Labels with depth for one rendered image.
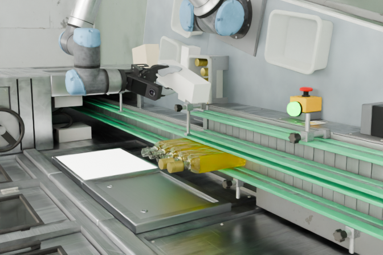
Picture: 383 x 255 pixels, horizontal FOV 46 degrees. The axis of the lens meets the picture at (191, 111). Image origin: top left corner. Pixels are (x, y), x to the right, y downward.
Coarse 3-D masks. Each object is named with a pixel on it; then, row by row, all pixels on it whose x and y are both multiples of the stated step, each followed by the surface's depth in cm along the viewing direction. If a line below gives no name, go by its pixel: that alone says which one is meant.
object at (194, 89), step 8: (176, 64) 153; (176, 72) 145; (184, 72) 146; (192, 72) 147; (168, 80) 150; (176, 80) 145; (184, 80) 141; (192, 80) 139; (200, 80) 141; (176, 88) 146; (184, 88) 141; (192, 88) 137; (200, 88) 138; (208, 88) 140; (184, 96) 142; (192, 96) 138; (200, 96) 139; (208, 96) 141
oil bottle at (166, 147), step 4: (192, 140) 169; (164, 144) 163; (168, 144) 163; (172, 144) 163; (176, 144) 163; (180, 144) 163; (184, 144) 163; (188, 144) 163; (164, 148) 160; (168, 148) 160; (164, 152) 160; (168, 152) 159
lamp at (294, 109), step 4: (288, 104) 140; (292, 104) 138; (296, 104) 138; (300, 104) 138; (288, 108) 139; (292, 108) 138; (296, 108) 137; (300, 108) 138; (288, 112) 140; (292, 112) 138; (296, 112) 138; (300, 112) 138
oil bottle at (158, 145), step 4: (168, 140) 170; (172, 140) 170; (176, 140) 170; (180, 140) 170; (184, 140) 170; (188, 140) 170; (156, 144) 166; (160, 144) 165; (156, 148) 165; (160, 148) 164
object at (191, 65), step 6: (192, 60) 190; (210, 60) 176; (192, 66) 191; (198, 66) 192; (204, 66) 192; (210, 66) 176; (198, 72) 193; (210, 72) 177; (210, 78) 177; (210, 90) 178; (210, 96) 178; (210, 102) 179
